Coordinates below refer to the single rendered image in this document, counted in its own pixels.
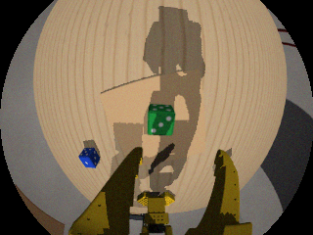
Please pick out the blue die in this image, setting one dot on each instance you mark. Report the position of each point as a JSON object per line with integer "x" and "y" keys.
{"x": 89, "y": 157}

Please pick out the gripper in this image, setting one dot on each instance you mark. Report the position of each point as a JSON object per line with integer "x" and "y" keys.
{"x": 109, "y": 212}

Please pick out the green die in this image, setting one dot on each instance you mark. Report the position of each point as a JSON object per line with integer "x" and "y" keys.
{"x": 160, "y": 119}

